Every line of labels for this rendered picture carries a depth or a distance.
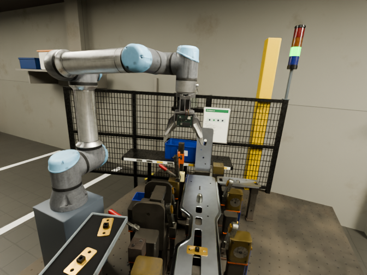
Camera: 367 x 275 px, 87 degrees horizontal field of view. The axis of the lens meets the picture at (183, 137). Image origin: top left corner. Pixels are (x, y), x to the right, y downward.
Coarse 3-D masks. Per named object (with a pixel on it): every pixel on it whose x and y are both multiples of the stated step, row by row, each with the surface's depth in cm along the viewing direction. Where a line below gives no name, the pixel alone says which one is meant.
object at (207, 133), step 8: (208, 128) 138; (208, 136) 140; (200, 144) 142; (208, 144) 142; (200, 152) 144; (208, 152) 143; (200, 160) 146; (208, 160) 145; (200, 168) 147; (208, 168) 147
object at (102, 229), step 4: (104, 220) 69; (112, 220) 69; (104, 224) 66; (108, 224) 66; (112, 224) 68; (100, 228) 65; (104, 228) 66; (108, 228) 66; (100, 232) 64; (108, 232) 64; (100, 236) 62
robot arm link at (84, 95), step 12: (72, 84) 81; (84, 84) 81; (96, 84) 86; (84, 96) 84; (84, 108) 85; (84, 120) 87; (96, 120) 91; (84, 132) 88; (96, 132) 92; (84, 144) 89; (96, 144) 92; (96, 156) 92; (96, 168) 96
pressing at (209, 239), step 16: (192, 176) 139; (208, 176) 140; (192, 192) 119; (208, 192) 120; (192, 208) 104; (208, 208) 104; (192, 224) 92; (208, 224) 93; (192, 240) 83; (208, 240) 84; (176, 256) 75; (192, 256) 75; (208, 256) 76; (176, 272) 69; (208, 272) 70
